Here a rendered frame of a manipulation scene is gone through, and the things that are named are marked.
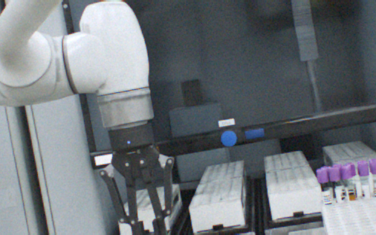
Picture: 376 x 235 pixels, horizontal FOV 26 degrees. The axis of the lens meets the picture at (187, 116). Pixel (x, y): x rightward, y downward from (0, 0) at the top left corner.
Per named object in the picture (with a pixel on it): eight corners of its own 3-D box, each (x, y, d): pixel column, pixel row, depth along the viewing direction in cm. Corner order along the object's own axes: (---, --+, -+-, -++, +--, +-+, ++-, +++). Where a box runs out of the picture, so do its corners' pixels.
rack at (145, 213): (142, 216, 191) (137, 190, 191) (183, 209, 190) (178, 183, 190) (121, 244, 162) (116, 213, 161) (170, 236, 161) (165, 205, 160)
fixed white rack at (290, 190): (270, 200, 182) (265, 172, 181) (314, 192, 181) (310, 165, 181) (273, 227, 152) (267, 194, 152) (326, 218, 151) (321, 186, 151)
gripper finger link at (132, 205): (131, 161, 136) (123, 161, 136) (135, 226, 137) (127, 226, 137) (134, 158, 140) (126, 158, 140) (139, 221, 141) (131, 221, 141)
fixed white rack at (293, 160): (267, 179, 213) (263, 156, 213) (305, 173, 212) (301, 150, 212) (270, 198, 184) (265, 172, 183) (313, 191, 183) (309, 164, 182)
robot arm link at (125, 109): (102, 96, 143) (108, 129, 143) (91, 98, 134) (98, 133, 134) (152, 86, 142) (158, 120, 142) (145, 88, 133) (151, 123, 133)
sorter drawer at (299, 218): (264, 204, 217) (258, 170, 217) (316, 195, 216) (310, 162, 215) (270, 274, 145) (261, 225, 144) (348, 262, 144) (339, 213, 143)
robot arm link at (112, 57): (156, 85, 143) (83, 98, 144) (140, -2, 142) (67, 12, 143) (149, 86, 132) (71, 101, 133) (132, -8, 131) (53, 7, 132)
